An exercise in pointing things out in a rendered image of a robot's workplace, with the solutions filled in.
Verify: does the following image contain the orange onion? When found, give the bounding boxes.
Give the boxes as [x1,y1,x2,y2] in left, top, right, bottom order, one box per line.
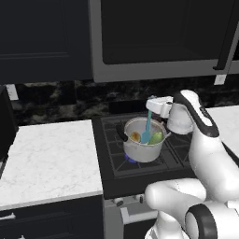
[129,131,142,144]

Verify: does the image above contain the grey microwave oven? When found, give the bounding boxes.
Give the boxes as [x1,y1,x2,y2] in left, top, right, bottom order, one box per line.
[88,0,239,84]

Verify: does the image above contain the black tall side panel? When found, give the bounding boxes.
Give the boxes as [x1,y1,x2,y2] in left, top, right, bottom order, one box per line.
[0,85,20,180]

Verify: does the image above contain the teal spatula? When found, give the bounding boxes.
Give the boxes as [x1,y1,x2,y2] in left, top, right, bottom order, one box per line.
[141,109,154,145]

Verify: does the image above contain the white oven door handle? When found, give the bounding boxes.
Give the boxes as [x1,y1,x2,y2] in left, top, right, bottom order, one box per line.
[119,206,159,225]

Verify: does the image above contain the silver pot with black handle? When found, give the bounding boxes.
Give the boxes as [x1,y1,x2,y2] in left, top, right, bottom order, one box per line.
[116,116,172,163]

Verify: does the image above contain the silver drawer handle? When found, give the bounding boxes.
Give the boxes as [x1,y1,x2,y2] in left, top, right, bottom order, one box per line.
[0,212,17,221]

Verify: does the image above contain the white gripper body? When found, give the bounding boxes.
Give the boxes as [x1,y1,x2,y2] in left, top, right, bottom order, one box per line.
[146,95,167,116]

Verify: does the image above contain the grey oven front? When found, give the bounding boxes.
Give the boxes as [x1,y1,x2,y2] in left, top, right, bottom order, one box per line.
[103,191,161,239]

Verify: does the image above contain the black microwave handle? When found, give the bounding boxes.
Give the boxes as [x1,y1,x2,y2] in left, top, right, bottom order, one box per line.
[212,0,239,71]

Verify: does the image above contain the black gas hob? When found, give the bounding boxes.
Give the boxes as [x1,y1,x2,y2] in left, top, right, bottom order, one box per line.
[91,109,239,201]

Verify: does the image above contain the white wall socket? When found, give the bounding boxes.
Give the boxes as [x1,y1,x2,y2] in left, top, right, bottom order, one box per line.
[213,74,226,86]
[6,83,20,102]

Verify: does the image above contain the dark upper cupboard door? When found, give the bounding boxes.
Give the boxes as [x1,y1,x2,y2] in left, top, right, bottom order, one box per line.
[0,0,93,85]

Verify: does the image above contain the dark drawer front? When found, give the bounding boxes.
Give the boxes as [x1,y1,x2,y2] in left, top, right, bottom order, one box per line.
[0,195,105,239]

